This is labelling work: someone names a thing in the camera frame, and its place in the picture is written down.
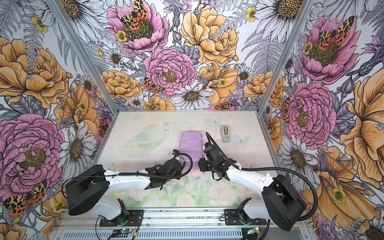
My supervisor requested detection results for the pink wrapping paper sheet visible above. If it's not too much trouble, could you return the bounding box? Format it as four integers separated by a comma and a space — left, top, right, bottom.
179, 131, 204, 176

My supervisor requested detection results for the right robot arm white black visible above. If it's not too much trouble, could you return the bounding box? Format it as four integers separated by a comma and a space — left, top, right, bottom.
198, 143, 306, 231

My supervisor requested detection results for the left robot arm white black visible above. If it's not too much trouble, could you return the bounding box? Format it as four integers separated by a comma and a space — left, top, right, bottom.
65, 156, 193, 225

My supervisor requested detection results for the white tape dispenser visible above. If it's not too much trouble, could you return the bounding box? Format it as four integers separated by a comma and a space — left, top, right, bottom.
220, 125, 231, 143

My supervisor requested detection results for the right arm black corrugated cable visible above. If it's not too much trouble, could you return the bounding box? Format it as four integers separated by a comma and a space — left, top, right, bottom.
204, 131, 319, 222

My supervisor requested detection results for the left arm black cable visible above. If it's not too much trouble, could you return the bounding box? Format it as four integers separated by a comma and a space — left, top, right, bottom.
61, 149, 194, 199

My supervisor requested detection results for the aluminium front rail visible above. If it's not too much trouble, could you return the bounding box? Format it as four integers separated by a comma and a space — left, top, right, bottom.
53, 207, 310, 230

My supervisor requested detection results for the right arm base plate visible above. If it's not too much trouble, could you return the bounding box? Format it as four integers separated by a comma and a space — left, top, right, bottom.
222, 209, 267, 226

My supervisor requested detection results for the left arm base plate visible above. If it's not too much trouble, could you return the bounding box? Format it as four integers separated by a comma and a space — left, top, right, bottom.
99, 210, 145, 227

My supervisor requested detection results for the white vented cable duct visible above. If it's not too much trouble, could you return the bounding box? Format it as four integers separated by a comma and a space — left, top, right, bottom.
58, 228, 243, 240

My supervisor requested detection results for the right aluminium corner post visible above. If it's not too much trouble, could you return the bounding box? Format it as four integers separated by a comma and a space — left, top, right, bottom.
258, 0, 315, 115

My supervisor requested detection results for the aluminium corner post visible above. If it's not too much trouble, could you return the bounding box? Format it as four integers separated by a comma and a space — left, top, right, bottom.
47, 1, 119, 117
258, 0, 315, 115

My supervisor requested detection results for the left aluminium corner post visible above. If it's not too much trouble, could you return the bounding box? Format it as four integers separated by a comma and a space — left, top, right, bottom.
47, 1, 119, 117

